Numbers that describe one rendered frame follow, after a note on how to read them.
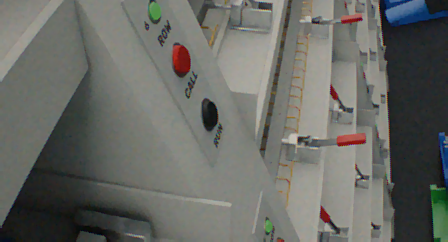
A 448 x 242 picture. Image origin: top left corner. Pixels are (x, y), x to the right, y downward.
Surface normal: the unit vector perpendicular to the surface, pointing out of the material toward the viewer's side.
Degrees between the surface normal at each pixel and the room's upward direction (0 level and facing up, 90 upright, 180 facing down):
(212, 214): 90
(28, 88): 110
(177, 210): 90
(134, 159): 90
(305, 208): 20
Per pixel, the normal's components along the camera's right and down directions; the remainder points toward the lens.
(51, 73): 0.98, 0.13
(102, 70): -0.19, 0.69
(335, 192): -0.02, -0.71
